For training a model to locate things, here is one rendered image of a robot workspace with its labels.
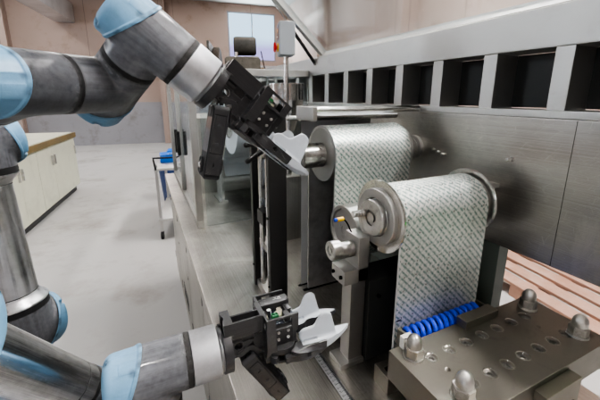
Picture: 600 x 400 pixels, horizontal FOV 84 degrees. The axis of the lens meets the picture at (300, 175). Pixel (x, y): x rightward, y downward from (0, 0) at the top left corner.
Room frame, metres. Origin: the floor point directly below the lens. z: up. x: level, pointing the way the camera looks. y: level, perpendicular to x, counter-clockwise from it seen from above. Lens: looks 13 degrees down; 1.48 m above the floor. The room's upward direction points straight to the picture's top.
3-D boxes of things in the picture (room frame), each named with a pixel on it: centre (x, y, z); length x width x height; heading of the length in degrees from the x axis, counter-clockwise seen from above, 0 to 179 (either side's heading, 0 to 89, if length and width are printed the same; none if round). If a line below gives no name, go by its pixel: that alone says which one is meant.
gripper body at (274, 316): (0.45, 0.07, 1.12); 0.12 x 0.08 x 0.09; 115
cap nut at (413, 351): (0.50, -0.20, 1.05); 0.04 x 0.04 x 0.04
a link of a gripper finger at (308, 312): (0.52, -0.02, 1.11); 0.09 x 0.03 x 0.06; 124
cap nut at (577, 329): (0.56, -0.54, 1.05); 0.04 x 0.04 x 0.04
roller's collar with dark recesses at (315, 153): (0.84, -0.03, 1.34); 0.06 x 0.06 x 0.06; 25
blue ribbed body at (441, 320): (0.60, -0.30, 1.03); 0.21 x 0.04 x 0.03; 115
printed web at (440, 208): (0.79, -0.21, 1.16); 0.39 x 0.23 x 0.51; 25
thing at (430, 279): (0.62, -0.29, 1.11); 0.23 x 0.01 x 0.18; 115
